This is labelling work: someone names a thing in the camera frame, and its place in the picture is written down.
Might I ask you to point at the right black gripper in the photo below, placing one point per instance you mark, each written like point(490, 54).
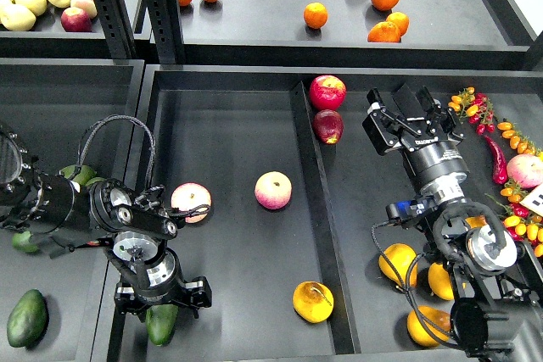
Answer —
point(435, 169)

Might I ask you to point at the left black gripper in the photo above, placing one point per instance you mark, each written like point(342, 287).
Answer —
point(161, 282)

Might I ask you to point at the dark green avocado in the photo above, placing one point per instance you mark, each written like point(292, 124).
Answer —
point(28, 320)
point(160, 321)

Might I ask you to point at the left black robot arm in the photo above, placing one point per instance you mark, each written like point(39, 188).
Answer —
point(132, 228)

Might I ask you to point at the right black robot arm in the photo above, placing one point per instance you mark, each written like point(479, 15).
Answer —
point(496, 280)

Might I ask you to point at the yellow pear with brown top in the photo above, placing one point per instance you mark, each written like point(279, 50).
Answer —
point(476, 221)

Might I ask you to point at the light green avocado beside top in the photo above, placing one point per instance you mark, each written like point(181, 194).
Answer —
point(94, 180)

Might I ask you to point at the yellow pear with stem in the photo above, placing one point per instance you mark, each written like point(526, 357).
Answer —
point(400, 257)

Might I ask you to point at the green avocado lower pile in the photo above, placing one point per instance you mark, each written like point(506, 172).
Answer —
point(21, 242)

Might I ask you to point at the cherry tomato bunch upper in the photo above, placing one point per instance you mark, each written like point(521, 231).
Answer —
point(474, 107)

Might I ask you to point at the dark red apple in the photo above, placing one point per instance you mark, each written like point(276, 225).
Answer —
point(328, 126)

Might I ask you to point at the pink apple left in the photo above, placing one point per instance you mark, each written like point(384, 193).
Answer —
point(189, 196)

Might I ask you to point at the pink apple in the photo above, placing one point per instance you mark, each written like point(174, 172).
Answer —
point(273, 190)
point(189, 196)

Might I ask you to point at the bright red apple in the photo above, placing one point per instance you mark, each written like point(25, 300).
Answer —
point(327, 92)

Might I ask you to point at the orange on shelf front right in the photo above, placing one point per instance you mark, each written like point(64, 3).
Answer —
point(384, 32)

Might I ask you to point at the red chili pepper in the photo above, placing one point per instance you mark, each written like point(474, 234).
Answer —
point(499, 172)

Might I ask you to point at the orange cherry tomato bunch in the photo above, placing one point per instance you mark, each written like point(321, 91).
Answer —
point(517, 140)

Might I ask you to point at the pink apple right tray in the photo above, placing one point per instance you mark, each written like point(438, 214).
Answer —
point(525, 170)

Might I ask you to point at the black divided middle tray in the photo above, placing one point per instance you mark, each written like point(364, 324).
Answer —
point(225, 127)

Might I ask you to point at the white label card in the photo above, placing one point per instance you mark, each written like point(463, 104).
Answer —
point(534, 200)

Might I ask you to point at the pink apple centre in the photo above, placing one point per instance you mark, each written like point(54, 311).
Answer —
point(273, 190)

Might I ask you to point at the orange on shelf centre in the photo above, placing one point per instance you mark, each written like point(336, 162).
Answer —
point(315, 15)

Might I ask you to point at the cherry tomato bunch lower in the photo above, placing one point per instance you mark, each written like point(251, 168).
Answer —
point(522, 223)

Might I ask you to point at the black left tray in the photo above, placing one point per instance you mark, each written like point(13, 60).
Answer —
point(50, 102)

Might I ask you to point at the black upper shelf tray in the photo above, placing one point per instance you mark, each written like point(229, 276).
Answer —
point(471, 34)

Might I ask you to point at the red apple on left shelf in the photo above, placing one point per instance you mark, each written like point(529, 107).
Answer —
point(74, 19)

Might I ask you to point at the pink peach on shelf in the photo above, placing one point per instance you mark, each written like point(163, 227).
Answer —
point(88, 6)

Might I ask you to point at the pale yellow apple front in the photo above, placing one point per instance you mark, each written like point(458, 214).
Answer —
point(15, 17)

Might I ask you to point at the pale yellow apple middle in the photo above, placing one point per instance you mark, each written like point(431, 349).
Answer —
point(37, 7)

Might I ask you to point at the black shelf upright post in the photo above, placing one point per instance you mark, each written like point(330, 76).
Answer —
point(117, 29)

